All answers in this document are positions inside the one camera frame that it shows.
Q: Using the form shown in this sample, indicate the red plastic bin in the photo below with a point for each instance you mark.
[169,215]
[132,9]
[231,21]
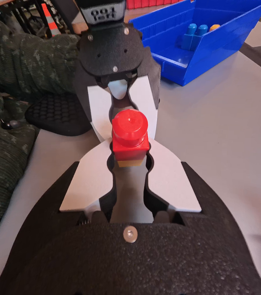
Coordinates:
[155,3]

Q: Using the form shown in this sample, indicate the striped orange traffic cone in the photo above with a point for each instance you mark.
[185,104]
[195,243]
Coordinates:
[49,20]

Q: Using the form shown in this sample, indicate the person's torso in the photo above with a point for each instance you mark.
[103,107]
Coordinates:
[3,161]

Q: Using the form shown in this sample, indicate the blue plastic bin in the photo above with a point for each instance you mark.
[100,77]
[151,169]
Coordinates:
[225,46]

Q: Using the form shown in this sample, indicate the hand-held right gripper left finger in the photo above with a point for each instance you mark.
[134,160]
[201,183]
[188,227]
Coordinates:
[89,182]

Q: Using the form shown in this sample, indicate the red mega block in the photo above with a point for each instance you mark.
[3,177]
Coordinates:
[130,138]

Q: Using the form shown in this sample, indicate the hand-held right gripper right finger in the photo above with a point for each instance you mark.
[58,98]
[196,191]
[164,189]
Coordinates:
[172,184]

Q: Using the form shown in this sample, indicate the yellow mega block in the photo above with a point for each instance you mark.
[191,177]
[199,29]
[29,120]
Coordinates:
[129,163]
[214,27]

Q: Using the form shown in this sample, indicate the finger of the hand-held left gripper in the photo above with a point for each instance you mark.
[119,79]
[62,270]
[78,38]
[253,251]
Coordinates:
[99,110]
[146,99]

